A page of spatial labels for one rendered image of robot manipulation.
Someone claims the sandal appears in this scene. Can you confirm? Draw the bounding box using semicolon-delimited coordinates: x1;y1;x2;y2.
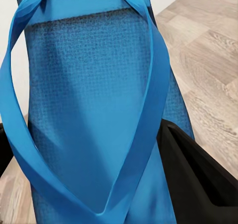
0;0;195;224

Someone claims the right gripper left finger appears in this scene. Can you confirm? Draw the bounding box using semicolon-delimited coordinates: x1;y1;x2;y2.
0;123;14;177

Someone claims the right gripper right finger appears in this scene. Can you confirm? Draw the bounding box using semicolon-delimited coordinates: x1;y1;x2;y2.
156;119;238;224

